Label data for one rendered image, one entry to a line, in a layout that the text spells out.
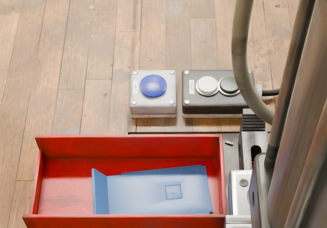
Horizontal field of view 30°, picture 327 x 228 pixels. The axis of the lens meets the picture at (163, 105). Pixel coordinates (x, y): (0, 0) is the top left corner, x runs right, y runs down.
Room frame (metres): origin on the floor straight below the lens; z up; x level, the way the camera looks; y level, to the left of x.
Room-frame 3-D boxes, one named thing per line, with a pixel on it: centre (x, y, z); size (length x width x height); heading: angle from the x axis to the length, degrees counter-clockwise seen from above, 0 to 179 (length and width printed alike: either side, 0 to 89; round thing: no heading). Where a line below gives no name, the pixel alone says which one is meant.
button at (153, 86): (0.54, 0.01, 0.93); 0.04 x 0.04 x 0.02
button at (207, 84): (0.53, -0.07, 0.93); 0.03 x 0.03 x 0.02
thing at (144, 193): (0.37, 0.02, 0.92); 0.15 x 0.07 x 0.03; 94
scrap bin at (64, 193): (0.38, 0.05, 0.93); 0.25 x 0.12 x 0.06; 87
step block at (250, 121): (0.42, -0.12, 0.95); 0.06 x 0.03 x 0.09; 177
